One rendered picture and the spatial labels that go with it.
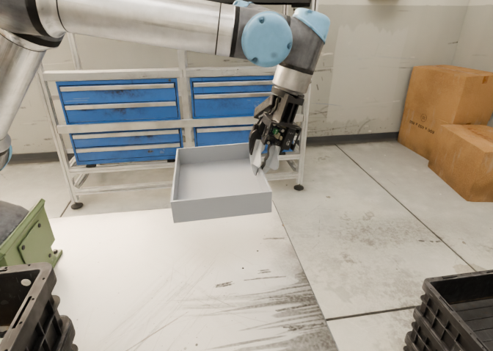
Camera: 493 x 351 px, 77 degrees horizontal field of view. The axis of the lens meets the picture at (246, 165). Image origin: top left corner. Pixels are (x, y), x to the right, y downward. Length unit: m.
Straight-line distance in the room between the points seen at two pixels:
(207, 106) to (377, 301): 1.50
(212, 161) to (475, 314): 0.85
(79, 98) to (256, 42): 1.84
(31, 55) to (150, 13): 0.31
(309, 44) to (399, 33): 2.88
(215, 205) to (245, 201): 0.06
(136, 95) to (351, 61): 2.05
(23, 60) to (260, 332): 0.68
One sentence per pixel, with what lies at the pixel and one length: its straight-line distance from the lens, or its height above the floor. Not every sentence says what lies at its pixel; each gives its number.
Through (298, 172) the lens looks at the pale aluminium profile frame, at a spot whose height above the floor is 0.15.
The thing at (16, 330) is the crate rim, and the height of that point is 0.93.
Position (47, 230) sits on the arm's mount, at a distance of 0.88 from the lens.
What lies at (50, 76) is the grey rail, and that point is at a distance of 2.24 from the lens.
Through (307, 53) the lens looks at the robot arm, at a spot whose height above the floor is 1.17.
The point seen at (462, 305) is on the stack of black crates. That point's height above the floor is 0.49.
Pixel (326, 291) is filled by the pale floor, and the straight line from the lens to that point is 1.73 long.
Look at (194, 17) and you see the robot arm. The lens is 0.50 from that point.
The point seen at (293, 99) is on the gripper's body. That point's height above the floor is 1.09.
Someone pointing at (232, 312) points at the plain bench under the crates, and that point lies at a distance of 0.70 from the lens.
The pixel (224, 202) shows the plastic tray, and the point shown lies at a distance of 0.62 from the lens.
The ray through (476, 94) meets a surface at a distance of 3.28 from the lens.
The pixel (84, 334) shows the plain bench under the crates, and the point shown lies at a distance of 0.73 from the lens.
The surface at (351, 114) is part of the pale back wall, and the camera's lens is 3.44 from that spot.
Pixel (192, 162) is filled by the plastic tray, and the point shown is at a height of 0.88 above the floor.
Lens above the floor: 1.24
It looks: 26 degrees down
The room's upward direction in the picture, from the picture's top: straight up
